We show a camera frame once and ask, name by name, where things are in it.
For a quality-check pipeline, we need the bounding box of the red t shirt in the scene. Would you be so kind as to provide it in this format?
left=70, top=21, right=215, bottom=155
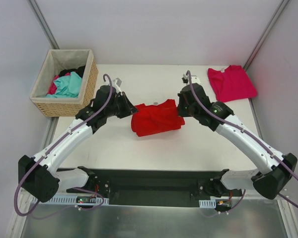
left=131, top=99, right=185, bottom=137

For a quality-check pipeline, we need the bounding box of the magenta t shirt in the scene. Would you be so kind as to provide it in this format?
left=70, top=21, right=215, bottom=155
left=207, top=65, right=258, bottom=103

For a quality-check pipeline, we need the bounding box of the wicker basket with cloth liner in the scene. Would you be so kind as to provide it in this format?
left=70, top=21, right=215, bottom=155
left=30, top=49, right=98, bottom=117

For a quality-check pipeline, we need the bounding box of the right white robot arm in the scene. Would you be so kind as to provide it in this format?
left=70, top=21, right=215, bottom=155
left=177, top=83, right=298, bottom=199

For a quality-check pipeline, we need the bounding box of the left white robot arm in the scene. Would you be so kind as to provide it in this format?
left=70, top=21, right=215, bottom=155
left=18, top=85, right=138, bottom=203

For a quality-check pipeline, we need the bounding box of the black t shirt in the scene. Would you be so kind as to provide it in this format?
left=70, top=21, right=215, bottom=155
left=58, top=65, right=85, bottom=78

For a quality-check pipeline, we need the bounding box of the teal t shirt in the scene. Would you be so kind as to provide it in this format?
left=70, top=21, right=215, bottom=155
left=45, top=72, right=82, bottom=98

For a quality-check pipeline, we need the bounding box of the pink t shirt in basket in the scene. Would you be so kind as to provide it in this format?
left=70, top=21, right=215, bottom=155
left=47, top=75, right=64, bottom=96

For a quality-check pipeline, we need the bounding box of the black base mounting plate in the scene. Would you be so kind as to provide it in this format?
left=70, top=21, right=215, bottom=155
left=64, top=168, right=242, bottom=207

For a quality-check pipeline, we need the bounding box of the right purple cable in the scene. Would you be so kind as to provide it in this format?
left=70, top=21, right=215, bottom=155
left=185, top=70, right=298, bottom=219

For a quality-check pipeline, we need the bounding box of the purple cable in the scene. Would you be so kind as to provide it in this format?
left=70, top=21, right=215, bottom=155
left=185, top=70, right=298, bottom=219
left=13, top=73, right=113, bottom=220

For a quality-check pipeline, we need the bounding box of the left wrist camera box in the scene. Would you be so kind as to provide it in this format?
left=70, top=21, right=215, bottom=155
left=112, top=78, right=122, bottom=93

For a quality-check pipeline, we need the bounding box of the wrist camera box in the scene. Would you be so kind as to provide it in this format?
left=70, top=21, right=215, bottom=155
left=182, top=74, right=201, bottom=85
left=112, top=78, right=122, bottom=93

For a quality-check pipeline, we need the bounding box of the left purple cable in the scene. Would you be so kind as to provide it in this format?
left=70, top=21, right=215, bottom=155
left=13, top=73, right=113, bottom=220

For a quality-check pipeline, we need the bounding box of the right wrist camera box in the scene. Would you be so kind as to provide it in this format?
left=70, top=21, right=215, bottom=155
left=182, top=74, right=201, bottom=85

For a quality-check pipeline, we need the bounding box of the right white cable duct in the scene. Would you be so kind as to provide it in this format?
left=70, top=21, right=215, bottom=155
left=199, top=199, right=217, bottom=209

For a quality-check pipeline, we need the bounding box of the white cable duct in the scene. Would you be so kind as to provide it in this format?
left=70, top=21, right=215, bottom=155
left=45, top=195, right=109, bottom=206
left=199, top=199, right=217, bottom=209

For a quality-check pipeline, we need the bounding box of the left white cable duct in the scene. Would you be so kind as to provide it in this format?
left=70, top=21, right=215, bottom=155
left=45, top=195, right=109, bottom=206

